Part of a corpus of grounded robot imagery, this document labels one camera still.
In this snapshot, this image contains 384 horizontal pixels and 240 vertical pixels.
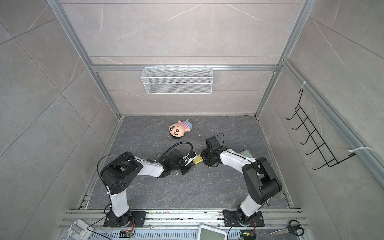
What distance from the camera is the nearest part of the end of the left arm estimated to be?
73 centimetres

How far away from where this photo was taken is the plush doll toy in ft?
3.37

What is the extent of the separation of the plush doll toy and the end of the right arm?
0.26 metres

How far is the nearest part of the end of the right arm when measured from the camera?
68cm

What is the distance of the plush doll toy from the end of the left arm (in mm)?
221
